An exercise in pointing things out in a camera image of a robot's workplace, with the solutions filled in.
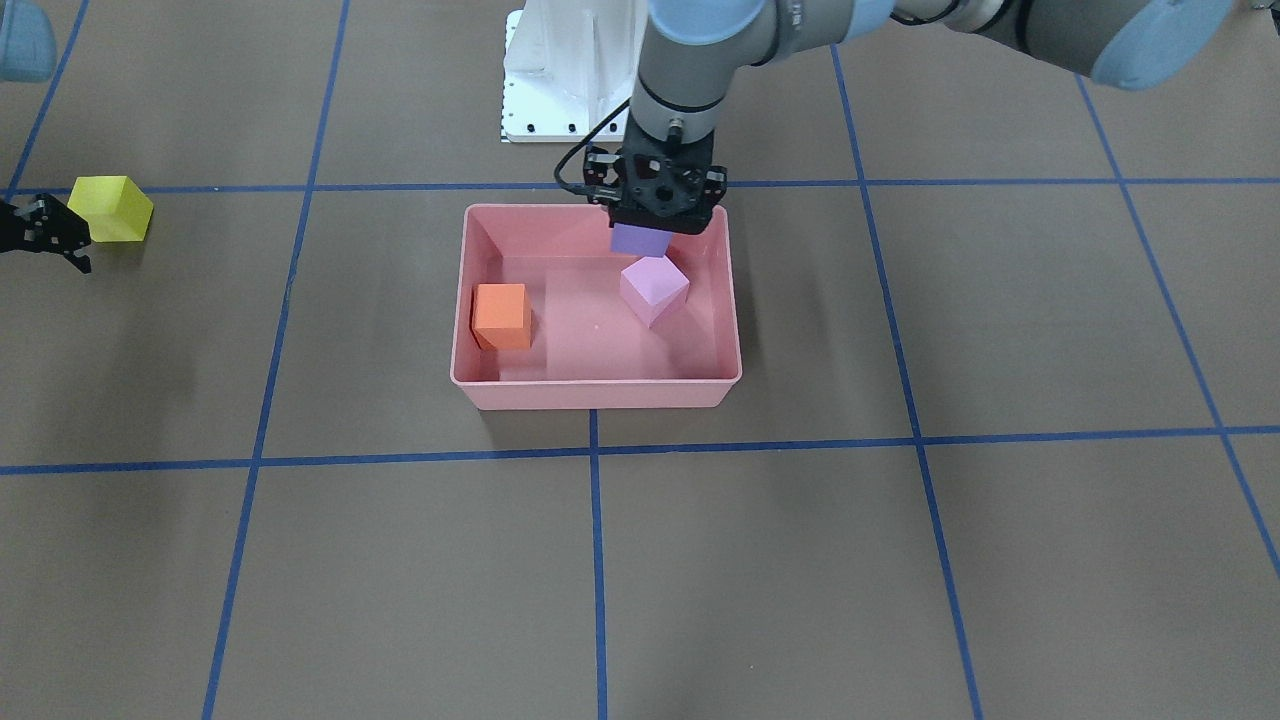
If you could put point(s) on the purple foam block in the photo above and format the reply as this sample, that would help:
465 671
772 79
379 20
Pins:
639 241

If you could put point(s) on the pink foam block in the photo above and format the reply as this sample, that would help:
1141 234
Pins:
653 288

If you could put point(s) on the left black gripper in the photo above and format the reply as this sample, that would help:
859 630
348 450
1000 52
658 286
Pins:
600 172

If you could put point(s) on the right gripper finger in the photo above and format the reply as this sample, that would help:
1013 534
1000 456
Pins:
68 246
46 220

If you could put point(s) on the white camera mast pillar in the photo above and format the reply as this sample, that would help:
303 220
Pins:
566 65

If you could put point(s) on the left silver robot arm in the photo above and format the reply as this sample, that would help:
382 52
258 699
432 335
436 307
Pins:
692 50

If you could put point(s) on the yellow foam block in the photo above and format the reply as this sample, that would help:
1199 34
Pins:
115 209

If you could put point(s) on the orange foam block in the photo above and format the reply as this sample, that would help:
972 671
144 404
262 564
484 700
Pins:
501 316

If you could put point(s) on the pink plastic bin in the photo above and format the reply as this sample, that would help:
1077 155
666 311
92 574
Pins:
589 350

